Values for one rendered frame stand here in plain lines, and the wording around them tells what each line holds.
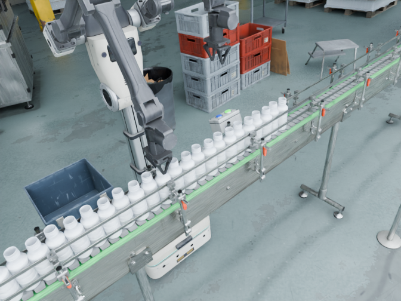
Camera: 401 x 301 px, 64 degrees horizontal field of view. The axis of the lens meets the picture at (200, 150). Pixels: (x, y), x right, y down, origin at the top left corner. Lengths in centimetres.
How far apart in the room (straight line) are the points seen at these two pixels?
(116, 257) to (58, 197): 66
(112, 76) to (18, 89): 323
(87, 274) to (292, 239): 159
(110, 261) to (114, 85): 83
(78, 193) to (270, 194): 155
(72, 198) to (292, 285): 142
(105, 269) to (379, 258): 181
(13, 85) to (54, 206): 310
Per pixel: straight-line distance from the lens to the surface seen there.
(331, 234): 253
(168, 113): 340
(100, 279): 128
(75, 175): 178
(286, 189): 279
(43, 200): 179
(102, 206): 112
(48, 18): 872
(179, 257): 223
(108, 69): 161
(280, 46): 455
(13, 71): 470
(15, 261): 113
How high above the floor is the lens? 190
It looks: 36 degrees down
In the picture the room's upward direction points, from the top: 6 degrees counter-clockwise
